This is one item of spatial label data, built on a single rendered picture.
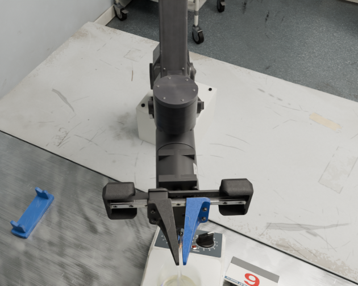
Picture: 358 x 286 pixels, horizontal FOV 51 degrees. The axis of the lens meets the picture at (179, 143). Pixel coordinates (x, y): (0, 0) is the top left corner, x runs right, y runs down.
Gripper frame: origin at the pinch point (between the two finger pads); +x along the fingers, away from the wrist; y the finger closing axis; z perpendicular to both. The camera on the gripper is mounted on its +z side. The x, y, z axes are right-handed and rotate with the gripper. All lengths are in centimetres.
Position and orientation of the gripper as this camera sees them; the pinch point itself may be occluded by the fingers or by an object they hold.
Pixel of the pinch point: (179, 236)
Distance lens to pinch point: 46.4
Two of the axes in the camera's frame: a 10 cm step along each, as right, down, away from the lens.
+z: -0.1, 6.3, 7.7
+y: -10.0, 0.3, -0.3
